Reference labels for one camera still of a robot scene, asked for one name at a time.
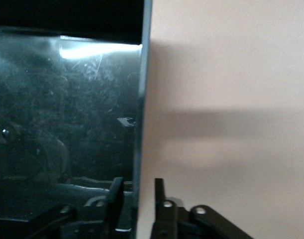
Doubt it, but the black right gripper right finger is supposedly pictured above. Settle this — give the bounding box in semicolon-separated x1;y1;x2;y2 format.
149;178;254;239

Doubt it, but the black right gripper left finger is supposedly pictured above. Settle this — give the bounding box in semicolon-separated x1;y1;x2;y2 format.
24;177;124;239

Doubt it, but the black plastic box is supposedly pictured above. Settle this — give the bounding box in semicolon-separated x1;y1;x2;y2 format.
0;0;154;239

